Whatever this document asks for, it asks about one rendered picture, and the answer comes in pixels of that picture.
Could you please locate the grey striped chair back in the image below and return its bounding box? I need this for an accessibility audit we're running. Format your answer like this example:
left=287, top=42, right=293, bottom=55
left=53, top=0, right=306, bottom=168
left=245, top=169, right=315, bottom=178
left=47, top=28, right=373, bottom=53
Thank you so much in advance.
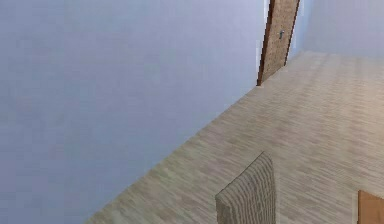
left=214, top=150, right=277, bottom=224

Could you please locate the brown wooden room door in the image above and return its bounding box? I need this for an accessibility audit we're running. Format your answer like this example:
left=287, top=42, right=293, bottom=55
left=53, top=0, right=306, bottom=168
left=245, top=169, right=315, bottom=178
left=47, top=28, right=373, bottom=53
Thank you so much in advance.
left=256, top=0, right=301, bottom=87

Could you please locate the orange-brown wooden furniture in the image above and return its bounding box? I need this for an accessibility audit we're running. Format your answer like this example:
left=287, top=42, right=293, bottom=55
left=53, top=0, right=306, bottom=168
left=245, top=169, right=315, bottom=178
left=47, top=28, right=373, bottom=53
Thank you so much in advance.
left=357, top=189, right=384, bottom=224

